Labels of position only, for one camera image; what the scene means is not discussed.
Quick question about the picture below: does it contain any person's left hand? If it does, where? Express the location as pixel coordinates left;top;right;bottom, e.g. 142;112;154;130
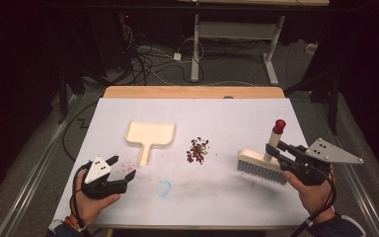
73;168;121;227

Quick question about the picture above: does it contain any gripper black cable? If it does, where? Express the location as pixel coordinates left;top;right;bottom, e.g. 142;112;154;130
289;171;339;237
69;160;95;237

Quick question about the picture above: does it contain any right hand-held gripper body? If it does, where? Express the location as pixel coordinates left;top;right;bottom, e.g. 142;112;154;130
279;137;365;187

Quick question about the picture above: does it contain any cream brush with red cap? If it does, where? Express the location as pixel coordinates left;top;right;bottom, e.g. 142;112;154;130
236;118;288;186

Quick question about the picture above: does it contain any black stand leg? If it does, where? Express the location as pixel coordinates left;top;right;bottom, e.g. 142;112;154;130
56;62;70;125

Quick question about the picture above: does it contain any tangle of floor cables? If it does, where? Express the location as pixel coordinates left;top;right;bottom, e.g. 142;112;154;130
117;19;211;87

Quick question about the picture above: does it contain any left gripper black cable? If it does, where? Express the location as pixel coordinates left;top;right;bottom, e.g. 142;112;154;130
69;160;95;237

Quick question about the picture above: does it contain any cream dustpan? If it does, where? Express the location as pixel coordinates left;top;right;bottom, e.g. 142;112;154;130
124;119;177;168

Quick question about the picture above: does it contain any pile of red crumbs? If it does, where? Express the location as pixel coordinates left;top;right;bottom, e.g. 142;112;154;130
186;136;210;165

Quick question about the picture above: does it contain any person's right hand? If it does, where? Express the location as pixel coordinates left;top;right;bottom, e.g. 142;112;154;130
282;166;337;222

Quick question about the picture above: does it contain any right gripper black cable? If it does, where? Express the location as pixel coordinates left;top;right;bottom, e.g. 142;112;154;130
289;171;339;237

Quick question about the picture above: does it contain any white table mat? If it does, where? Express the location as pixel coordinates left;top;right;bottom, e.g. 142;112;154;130
52;97;311;229

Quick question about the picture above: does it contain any white metal desk frame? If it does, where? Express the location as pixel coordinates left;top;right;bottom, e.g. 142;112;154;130
189;13;286;87

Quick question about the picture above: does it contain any wooden table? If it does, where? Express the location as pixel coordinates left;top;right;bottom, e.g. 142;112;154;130
102;85;286;100

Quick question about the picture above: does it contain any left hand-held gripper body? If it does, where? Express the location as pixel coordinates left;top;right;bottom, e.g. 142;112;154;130
80;155;128;200

